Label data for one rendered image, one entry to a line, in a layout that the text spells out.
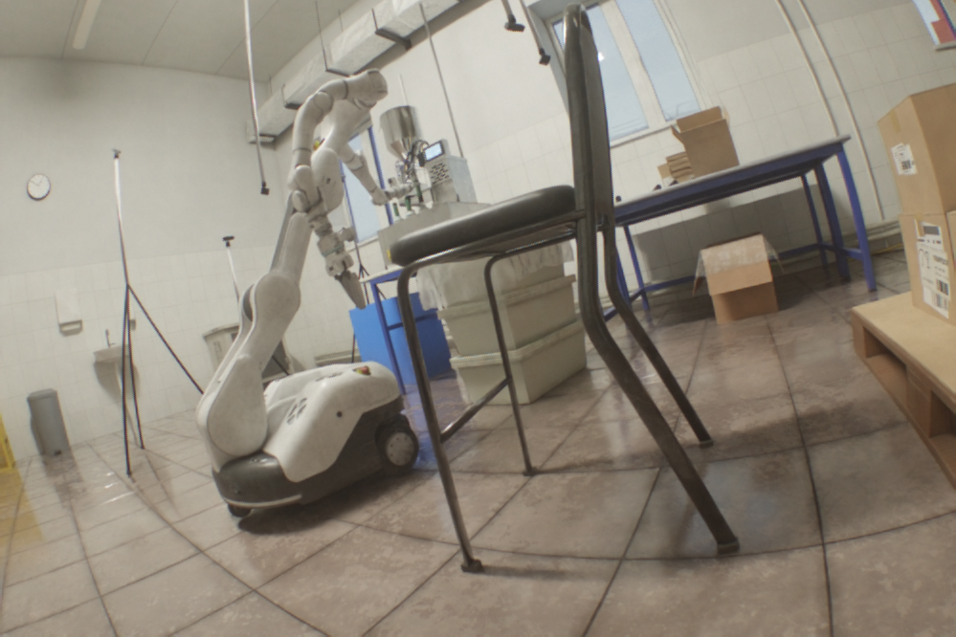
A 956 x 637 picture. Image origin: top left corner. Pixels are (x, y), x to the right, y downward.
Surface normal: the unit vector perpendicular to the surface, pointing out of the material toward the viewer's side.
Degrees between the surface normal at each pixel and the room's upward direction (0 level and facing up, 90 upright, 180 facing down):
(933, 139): 90
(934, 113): 90
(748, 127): 90
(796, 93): 90
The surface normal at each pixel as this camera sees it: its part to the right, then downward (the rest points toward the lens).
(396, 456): 0.69, -0.20
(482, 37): -0.53, 0.11
